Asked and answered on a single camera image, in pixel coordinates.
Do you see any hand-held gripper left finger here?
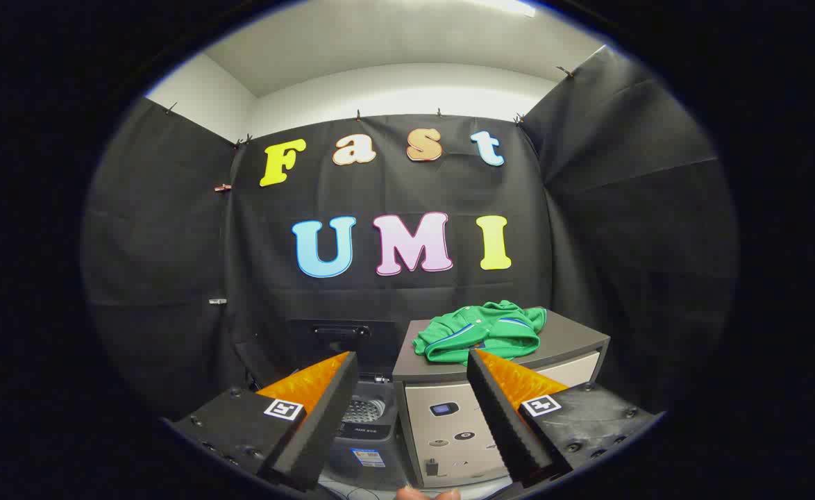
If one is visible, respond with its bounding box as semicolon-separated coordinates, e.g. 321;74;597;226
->
171;351;360;492

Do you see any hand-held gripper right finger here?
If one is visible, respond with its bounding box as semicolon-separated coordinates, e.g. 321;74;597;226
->
467;349;658;488

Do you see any dark grey washing machine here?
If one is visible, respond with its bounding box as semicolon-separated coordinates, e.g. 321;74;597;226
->
321;374;412;490

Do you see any green jacket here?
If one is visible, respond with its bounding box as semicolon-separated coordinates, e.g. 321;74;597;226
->
412;300;547;367

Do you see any grey cabinet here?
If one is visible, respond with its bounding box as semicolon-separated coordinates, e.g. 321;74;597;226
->
392;309;611;489

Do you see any black backdrop cloth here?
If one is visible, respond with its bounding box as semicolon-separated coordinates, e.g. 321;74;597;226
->
81;45;738;417

